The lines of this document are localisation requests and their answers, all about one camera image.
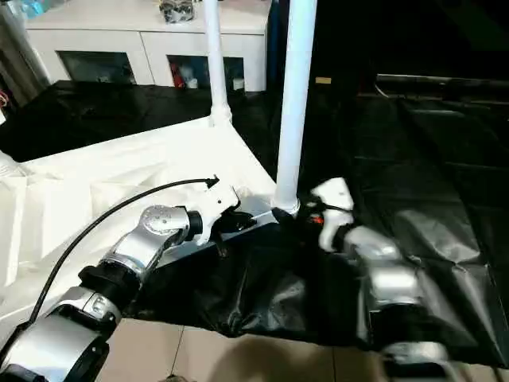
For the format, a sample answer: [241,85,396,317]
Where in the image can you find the white sideboard with glass doors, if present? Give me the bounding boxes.
[24,0,269,91]

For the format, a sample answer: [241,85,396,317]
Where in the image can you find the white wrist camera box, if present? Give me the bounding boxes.
[309,178,356,252]
[191,185,244,244]

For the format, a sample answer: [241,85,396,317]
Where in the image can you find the dark object on cabinet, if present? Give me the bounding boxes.
[158,0,196,24]

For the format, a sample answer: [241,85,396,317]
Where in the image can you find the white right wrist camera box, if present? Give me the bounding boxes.
[309,178,356,252]

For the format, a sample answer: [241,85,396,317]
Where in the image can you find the white plastic table leg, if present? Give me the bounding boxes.
[272,0,319,216]
[203,0,234,127]
[0,151,25,181]

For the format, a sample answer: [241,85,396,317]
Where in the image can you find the black plastic mat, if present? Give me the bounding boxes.
[0,80,509,367]

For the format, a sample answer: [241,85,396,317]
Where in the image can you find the white plastic table top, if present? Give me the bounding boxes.
[0,115,281,331]

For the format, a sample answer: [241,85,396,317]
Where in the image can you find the grey curtain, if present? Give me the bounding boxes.
[0,4,51,104]

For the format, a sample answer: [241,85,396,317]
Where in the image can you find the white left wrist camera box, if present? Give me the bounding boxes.
[191,185,244,244]

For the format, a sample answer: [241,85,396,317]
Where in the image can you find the long black bar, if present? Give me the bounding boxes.
[376,73,509,89]

